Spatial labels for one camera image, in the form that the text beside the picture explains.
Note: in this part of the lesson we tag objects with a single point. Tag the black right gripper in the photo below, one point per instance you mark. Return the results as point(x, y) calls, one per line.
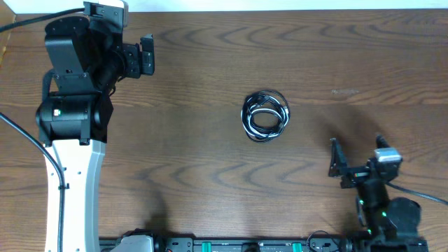
point(338, 167)

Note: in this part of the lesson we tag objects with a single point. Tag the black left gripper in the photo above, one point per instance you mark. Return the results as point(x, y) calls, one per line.
point(134, 66)

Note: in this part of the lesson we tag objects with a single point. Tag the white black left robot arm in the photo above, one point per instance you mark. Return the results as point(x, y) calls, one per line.
point(88, 57)

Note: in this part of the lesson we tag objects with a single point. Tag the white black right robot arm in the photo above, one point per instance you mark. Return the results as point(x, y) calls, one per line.
point(391, 224)

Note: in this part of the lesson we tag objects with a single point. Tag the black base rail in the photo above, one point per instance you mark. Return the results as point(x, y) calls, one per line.
point(143, 240)

